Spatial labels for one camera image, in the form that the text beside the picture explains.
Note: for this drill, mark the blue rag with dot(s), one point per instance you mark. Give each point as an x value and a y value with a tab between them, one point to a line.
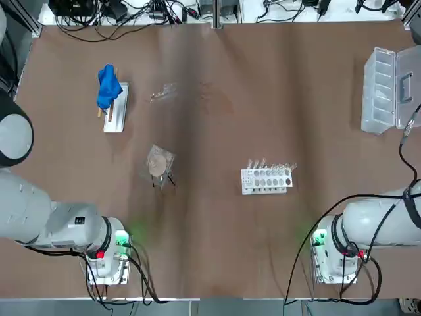
108	87

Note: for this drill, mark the clear plastic compartment box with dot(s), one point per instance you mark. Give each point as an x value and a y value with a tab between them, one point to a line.
378	92

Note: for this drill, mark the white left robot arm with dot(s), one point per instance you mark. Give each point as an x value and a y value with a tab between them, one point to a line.
26	204

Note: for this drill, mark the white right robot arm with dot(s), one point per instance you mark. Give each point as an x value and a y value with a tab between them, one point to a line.
371	217

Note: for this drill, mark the white test tube rack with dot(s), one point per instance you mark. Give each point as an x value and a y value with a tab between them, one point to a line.
266	184

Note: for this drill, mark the white rack with wooden rods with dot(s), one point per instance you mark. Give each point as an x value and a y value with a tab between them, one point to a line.
116	121

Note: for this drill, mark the glass beaker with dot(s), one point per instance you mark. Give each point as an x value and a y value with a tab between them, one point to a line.
157	164

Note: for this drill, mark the clear plastic bag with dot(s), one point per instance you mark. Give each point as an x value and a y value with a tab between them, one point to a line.
164	92

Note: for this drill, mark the black power adapter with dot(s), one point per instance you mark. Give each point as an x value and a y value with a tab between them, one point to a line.
118	11

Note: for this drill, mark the aluminium frame post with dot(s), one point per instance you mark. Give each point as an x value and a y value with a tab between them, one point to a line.
217	13

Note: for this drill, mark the aluminium frame rail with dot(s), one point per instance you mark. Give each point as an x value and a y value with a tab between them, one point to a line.
31	19

